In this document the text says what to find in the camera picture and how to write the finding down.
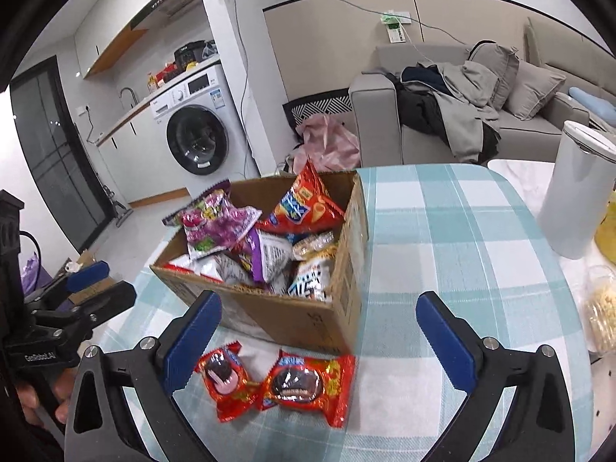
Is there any white washing machine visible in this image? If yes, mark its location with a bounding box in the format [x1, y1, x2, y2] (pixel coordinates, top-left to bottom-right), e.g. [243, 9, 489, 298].
[149, 60, 261, 198]

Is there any white kitchen cabinet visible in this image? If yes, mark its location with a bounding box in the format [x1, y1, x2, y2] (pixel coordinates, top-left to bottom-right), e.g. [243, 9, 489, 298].
[96, 96, 193, 208]

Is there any dark glass door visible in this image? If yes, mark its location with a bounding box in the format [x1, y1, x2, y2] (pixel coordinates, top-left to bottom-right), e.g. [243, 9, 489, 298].
[10, 55, 114, 253]

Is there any cardboard piece on floor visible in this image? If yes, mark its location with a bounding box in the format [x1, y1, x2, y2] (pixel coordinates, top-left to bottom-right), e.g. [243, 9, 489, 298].
[50, 249, 116, 306]

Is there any black white patterned chair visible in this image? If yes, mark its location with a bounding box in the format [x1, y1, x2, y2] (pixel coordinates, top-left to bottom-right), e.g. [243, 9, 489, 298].
[283, 89, 352, 131]

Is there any person's left hand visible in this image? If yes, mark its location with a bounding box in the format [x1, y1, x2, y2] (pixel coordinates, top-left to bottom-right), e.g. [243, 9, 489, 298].
[14, 370, 75, 427]

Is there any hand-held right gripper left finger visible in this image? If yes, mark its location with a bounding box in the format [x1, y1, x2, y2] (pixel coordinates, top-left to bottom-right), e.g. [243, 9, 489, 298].
[62, 290, 227, 462]

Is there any floor mop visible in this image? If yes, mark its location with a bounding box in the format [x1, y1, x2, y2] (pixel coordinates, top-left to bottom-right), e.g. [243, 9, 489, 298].
[103, 187, 136, 227]

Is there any grey sofa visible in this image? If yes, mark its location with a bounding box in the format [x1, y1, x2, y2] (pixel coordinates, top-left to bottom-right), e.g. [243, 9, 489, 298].
[349, 17, 616, 169]

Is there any purple white snack packet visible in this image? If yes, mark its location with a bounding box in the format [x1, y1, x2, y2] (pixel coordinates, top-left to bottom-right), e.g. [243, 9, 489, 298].
[236, 228, 294, 285]

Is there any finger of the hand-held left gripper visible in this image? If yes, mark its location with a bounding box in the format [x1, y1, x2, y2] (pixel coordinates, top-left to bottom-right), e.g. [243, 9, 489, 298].
[29, 280, 137, 347]
[24, 260, 111, 312]

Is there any large red snack bag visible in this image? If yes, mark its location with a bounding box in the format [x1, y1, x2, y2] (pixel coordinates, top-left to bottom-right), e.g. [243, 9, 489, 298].
[255, 159, 346, 236]

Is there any purple snack bag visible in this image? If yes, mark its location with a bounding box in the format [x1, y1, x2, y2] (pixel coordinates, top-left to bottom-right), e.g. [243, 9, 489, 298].
[162, 179, 263, 261]

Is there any clear bag of noodles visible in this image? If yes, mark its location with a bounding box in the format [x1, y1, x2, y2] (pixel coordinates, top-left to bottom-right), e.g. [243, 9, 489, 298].
[580, 264, 616, 354]

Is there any brown cardboard box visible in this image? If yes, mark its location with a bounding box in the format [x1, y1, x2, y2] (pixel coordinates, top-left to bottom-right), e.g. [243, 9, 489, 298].
[149, 169, 370, 357]

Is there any white blue snack packet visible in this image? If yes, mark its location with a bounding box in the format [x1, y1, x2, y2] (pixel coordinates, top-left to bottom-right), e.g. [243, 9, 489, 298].
[288, 255, 338, 301]

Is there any grey jacket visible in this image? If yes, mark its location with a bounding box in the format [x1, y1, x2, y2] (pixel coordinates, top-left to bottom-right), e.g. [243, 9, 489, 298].
[418, 60, 501, 164]

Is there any grey pillow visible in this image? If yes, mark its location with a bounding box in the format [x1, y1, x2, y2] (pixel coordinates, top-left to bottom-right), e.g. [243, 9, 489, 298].
[505, 60, 567, 121]
[464, 42, 521, 109]

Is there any small round biscuit packet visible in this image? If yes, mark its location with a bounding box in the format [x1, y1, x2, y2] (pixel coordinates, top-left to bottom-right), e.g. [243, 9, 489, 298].
[291, 232, 338, 261]

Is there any white wall cabinet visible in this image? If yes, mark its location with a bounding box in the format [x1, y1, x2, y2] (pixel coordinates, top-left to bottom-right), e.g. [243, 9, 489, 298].
[74, 10, 150, 80]

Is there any red cookie packet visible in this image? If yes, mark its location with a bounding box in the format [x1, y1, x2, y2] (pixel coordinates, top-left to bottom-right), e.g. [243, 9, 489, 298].
[261, 349, 357, 429]
[194, 341, 264, 423]

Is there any white power strip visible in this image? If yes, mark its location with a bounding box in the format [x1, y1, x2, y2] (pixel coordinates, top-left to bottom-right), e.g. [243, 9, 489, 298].
[382, 10, 415, 44]

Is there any teal checked tablecloth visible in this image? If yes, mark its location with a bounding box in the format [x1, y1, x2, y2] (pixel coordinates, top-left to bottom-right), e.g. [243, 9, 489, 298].
[91, 164, 595, 462]

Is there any dark garment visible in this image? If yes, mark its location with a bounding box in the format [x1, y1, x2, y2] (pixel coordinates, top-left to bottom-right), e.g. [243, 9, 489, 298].
[387, 65, 453, 136]

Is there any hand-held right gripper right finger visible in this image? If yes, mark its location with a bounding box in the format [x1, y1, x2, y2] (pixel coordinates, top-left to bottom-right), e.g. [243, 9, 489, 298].
[399, 291, 578, 462]

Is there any white black snack packet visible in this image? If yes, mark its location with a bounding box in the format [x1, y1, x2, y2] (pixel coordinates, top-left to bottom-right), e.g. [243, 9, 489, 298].
[164, 253, 256, 290]

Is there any range hood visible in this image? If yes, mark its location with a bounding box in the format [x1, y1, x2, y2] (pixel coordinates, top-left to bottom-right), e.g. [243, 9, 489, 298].
[127, 0, 203, 32]

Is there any light blue pillow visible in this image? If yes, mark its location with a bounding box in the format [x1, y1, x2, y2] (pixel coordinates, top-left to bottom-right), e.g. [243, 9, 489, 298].
[568, 85, 616, 131]

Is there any white bin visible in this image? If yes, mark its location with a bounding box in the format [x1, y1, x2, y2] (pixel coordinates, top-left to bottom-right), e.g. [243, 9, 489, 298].
[536, 120, 616, 259]

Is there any pink cloth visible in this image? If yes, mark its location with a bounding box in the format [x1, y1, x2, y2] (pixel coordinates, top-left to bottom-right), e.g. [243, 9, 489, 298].
[295, 114, 362, 171]

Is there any red container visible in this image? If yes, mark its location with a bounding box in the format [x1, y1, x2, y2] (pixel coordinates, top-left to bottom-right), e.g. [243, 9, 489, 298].
[156, 62, 186, 85]

